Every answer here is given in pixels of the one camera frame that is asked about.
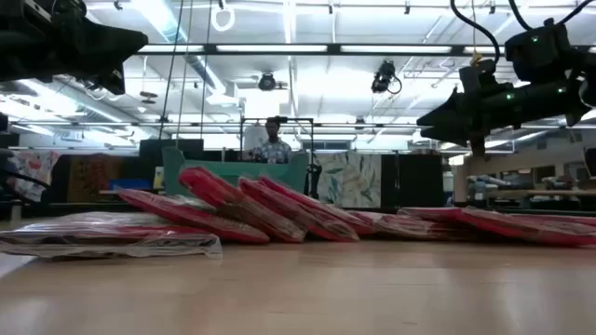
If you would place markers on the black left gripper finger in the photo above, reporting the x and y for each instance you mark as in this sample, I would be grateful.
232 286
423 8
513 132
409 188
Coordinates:
132 49
100 39

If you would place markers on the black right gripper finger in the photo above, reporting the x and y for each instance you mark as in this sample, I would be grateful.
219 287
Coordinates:
449 134
444 116

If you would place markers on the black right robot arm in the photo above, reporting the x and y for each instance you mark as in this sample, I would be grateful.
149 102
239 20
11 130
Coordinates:
559 102

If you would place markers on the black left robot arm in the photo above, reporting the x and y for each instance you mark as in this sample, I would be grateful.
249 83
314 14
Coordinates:
11 51

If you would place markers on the wooden workbench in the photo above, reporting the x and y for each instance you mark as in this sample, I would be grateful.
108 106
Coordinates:
489 164

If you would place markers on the black cabinet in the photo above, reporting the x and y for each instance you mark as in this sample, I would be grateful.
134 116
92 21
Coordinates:
414 181

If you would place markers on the black screen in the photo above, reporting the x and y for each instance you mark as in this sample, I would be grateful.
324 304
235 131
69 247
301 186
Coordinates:
153 146

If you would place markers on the floral leaf panel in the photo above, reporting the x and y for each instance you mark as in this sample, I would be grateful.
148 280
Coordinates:
354 179

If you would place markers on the floral cloth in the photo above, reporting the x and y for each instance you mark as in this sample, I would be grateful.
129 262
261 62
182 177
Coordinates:
32 167

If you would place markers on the overhead light bar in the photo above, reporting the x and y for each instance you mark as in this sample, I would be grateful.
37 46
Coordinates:
334 48

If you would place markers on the brown patterned cloth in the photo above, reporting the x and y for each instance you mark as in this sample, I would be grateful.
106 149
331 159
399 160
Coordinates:
93 177

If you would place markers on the yellow paper sign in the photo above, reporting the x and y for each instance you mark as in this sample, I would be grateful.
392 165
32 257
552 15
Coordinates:
158 179

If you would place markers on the blue box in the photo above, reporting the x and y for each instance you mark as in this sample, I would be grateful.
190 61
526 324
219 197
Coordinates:
128 184

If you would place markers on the round black ceiling fixture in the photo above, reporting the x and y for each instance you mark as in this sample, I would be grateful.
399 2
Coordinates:
267 82

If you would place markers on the black tripod stand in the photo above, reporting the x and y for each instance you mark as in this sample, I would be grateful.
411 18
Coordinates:
313 179

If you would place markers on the teal plastic basket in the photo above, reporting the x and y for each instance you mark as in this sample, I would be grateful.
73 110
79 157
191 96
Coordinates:
291 168

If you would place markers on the person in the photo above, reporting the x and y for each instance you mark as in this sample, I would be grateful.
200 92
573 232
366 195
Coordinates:
274 151

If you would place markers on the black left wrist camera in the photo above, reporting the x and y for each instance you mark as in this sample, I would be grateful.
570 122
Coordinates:
65 11

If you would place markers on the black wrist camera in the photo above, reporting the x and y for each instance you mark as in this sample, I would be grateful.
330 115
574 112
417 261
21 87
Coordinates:
65 11
535 56

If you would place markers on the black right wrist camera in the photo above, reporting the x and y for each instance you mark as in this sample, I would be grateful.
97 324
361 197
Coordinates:
535 56

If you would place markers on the black overhead camera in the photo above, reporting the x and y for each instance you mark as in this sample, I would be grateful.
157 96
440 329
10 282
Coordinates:
384 74

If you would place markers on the black stand frame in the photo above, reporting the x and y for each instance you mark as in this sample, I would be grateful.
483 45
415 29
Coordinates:
298 120

